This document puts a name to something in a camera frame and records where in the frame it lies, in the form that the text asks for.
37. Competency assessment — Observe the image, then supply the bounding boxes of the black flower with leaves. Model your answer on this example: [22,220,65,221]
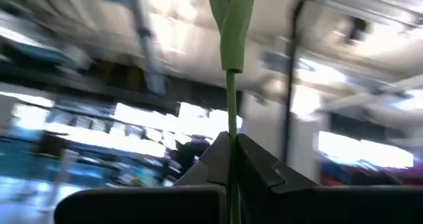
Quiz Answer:
[202,0,259,224]

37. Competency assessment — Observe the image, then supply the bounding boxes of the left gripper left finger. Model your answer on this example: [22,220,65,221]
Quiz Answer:
[54,131,231,224]

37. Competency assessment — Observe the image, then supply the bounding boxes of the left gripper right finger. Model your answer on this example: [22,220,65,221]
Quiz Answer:
[236,133,423,224]

